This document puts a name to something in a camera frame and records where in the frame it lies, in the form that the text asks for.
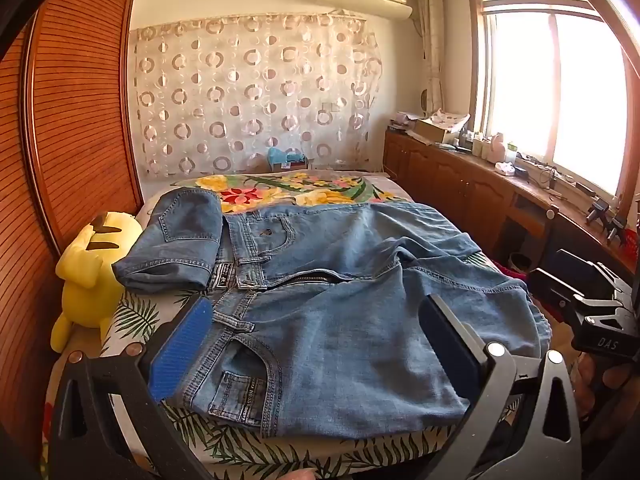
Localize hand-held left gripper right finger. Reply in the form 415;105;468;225
421;293;584;480

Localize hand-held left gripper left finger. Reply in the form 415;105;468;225
47;296;216;480

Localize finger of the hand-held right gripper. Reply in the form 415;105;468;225
554;248;623;303
527;267;593;323

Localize blue denim pants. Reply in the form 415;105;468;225
170;201;549;439

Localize dark slippers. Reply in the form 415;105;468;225
508;252;533;277

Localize folded blue denim jeans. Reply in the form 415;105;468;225
112;187;224;294

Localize yellow plush toy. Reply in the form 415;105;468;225
50;211;144;352

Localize long wooden cabinet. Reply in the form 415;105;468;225
383;127;640;282

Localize wooden framed window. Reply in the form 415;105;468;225
469;0;637;202

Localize bed with leaf print sheet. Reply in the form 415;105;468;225
42;170;553;467

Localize cardboard box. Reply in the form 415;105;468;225
414;118;459;146

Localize patterned paper sheet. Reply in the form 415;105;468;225
431;108;472;129

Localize teal box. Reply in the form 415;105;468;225
267;147;309;171

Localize sheer circle pattern curtain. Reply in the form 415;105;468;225
130;12;384;182

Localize beige window curtain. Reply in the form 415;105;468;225
415;0;447;122

